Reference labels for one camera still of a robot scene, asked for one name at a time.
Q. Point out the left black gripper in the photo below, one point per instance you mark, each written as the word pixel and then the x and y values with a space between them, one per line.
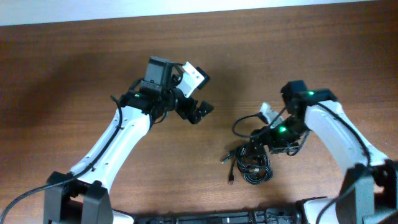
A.
pixel 189 109

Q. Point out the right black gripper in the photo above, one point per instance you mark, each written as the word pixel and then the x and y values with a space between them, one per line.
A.
pixel 258 134

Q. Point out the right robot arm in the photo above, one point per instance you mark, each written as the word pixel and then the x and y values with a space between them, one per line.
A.
pixel 368 193

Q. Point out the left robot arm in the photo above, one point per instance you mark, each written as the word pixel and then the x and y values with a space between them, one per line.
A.
pixel 82 195

